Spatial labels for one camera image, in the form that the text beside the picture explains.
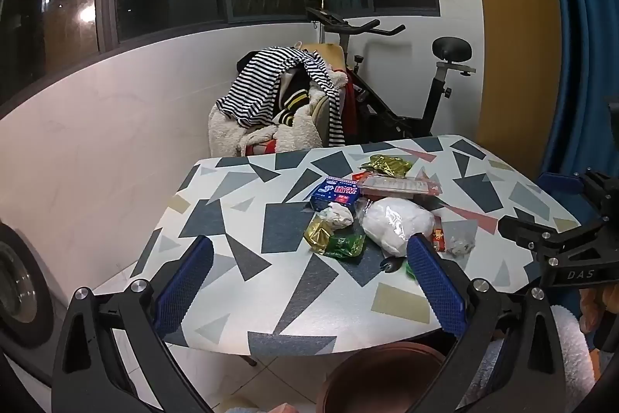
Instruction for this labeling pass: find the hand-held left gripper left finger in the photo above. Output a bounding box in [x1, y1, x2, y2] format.
[51, 235, 215, 413]

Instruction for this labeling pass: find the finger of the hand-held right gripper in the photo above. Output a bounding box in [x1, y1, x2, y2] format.
[538, 168, 619, 213]
[498, 214, 605, 260]

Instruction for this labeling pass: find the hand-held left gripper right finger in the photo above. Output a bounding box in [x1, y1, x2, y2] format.
[406, 233, 566, 413]

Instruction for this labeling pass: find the red strip wrapper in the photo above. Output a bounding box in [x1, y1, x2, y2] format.
[430, 214, 448, 253]

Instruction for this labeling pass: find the small clear plastic bag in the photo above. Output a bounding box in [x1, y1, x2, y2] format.
[442, 219, 479, 256]

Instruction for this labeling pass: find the black spoon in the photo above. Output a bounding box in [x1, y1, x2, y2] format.
[381, 254, 412, 273]

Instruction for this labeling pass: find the white plastic bag bundle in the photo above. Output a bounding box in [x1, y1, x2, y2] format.
[360, 197, 436, 258]

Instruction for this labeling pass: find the green snack wrapper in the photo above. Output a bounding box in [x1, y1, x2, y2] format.
[323, 233, 367, 260]

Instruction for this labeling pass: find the long red clear packet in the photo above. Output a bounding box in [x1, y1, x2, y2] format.
[360, 173, 443, 200]

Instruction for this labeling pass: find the brown round bin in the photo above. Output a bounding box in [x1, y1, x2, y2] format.
[316, 343, 458, 413]

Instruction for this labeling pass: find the white tissue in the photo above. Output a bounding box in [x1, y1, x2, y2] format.
[320, 201, 355, 231]

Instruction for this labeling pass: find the large gold foil wrapper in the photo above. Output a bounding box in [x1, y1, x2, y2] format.
[360, 155, 414, 178]

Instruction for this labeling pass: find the person's right forearm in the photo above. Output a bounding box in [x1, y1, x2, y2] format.
[549, 304, 603, 408]

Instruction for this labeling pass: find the person's right hand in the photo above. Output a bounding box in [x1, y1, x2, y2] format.
[579, 287, 617, 336]

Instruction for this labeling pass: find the geometric patterned table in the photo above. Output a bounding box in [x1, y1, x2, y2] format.
[130, 135, 581, 356]

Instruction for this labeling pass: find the blue curtain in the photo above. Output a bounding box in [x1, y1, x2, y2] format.
[532, 0, 619, 186]

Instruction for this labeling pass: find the red and white cushion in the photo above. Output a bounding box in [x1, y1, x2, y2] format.
[244, 139, 280, 156]

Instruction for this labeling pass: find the white fleece garment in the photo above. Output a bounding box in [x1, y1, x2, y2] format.
[209, 91, 330, 157]

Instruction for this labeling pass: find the washing machine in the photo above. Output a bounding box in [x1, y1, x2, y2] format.
[0, 222, 56, 394]

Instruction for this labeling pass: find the black exercise bike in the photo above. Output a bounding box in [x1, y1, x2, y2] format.
[304, 4, 477, 147]

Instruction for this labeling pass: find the red garment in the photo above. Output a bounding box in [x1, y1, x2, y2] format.
[341, 81, 361, 135]

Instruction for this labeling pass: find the black jacket with yellow stripes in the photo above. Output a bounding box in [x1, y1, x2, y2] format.
[271, 67, 315, 128]

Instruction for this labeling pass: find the striped shirt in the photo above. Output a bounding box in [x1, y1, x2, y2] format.
[216, 46, 346, 147]

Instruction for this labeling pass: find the tan chair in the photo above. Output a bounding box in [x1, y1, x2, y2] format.
[309, 43, 349, 147]

